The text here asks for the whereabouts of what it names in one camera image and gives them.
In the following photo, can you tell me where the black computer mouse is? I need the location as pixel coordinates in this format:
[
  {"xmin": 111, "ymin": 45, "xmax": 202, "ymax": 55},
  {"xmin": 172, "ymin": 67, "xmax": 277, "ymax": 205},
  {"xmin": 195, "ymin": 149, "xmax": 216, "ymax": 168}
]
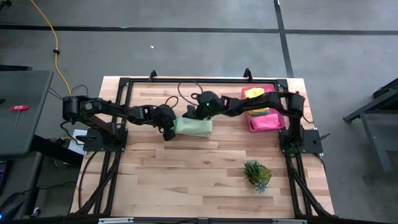
[{"xmin": 0, "ymin": 192, "xmax": 27, "ymax": 220}]

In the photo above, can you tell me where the potted succulent plant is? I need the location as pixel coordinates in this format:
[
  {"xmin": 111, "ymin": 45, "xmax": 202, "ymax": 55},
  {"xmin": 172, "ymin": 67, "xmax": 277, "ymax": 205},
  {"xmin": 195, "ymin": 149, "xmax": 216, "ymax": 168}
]
[{"xmin": 243, "ymin": 160, "xmax": 273, "ymax": 194}]

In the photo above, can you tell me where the dark grey metal table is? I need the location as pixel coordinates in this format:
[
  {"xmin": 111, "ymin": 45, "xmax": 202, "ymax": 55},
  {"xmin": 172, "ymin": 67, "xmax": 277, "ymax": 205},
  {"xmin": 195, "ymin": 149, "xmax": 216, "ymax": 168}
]
[{"xmin": 343, "ymin": 77, "xmax": 398, "ymax": 182}]

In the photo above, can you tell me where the yellow extension cable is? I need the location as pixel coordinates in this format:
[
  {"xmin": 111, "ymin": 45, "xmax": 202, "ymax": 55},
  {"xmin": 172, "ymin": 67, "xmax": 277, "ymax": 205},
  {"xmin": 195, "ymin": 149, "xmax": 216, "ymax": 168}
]
[{"xmin": 29, "ymin": 0, "xmax": 73, "ymax": 97}]

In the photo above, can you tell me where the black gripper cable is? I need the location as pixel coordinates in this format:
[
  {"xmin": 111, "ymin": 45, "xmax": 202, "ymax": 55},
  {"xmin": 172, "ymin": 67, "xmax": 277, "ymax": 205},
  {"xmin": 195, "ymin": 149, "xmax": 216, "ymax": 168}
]
[
  {"xmin": 164, "ymin": 95, "xmax": 180, "ymax": 110},
  {"xmin": 177, "ymin": 81, "xmax": 205, "ymax": 106}
]

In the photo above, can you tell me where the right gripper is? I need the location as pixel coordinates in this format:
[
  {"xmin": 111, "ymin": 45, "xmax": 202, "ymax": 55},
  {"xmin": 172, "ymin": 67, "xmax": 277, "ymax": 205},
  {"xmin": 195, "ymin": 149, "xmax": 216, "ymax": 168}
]
[{"xmin": 182, "ymin": 91, "xmax": 225, "ymax": 121}]

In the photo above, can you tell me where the red-handled hex key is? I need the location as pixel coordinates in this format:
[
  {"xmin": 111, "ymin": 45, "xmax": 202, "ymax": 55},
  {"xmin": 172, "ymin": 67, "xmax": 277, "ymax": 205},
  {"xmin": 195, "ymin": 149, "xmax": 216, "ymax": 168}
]
[{"xmin": 10, "ymin": 105, "xmax": 30, "ymax": 130}]

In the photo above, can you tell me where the grey desk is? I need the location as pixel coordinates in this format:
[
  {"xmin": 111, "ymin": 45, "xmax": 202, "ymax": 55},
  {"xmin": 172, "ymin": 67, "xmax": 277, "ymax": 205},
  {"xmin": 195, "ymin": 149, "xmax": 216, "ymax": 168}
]
[{"xmin": 0, "ymin": 70, "xmax": 54, "ymax": 156}]

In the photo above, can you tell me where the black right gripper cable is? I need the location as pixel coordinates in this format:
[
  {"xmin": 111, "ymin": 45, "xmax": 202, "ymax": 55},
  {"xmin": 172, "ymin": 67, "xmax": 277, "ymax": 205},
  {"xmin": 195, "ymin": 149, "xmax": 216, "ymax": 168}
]
[{"xmin": 177, "ymin": 81, "xmax": 205, "ymax": 106}]

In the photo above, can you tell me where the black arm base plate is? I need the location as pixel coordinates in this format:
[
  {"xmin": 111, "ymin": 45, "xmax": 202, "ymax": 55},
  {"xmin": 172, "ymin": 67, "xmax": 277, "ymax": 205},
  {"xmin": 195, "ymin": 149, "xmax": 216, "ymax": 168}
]
[
  {"xmin": 82, "ymin": 127, "xmax": 128, "ymax": 152},
  {"xmin": 278, "ymin": 129, "xmax": 324, "ymax": 155}
]

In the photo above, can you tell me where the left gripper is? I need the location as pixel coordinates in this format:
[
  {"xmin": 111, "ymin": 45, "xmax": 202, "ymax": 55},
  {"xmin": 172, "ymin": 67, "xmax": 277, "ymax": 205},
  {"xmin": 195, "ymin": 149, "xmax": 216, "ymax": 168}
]
[{"xmin": 151, "ymin": 104, "xmax": 177, "ymax": 142}]

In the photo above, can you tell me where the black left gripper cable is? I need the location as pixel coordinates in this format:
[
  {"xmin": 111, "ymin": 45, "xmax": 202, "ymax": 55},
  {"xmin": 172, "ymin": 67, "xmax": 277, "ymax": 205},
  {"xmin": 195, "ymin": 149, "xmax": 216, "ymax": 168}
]
[{"xmin": 164, "ymin": 95, "xmax": 180, "ymax": 110}]

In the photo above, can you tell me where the yellow microfiber towel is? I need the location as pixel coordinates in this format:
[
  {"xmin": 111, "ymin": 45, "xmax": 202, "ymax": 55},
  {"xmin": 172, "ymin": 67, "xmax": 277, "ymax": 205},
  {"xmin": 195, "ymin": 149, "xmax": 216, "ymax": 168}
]
[{"xmin": 244, "ymin": 87, "xmax": 270, "ymax": 116}]

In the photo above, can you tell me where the black aluminium table frame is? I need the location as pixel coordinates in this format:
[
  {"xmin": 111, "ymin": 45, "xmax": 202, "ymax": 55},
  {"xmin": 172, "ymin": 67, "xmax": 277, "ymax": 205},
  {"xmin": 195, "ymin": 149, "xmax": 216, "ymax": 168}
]
[{"xmin": 70, "ymin": 76, "xmax": 335, "ymax": 224}]

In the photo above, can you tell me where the green towel with white label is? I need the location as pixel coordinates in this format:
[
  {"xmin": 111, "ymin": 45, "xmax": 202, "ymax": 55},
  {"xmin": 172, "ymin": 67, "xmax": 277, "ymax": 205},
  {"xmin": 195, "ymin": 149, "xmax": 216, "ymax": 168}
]
[{"xmin": 174, "ymin": 116, "xmax": 214, "ymax": 138}]

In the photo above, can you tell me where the white paper sheet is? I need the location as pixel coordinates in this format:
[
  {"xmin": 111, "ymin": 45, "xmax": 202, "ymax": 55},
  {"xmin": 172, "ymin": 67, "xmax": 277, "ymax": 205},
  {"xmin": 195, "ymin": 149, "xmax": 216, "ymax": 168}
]
[{"xmin": 67, "ymin": 129, "xmax": 88, "ymax": 155}]

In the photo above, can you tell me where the pink plastic bin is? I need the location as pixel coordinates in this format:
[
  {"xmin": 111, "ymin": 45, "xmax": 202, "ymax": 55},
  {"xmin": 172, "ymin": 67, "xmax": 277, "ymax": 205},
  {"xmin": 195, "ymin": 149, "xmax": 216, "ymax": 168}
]
[{"xmin": 241, "ymin": 84, "xmax": 286, "ymax": 134}]

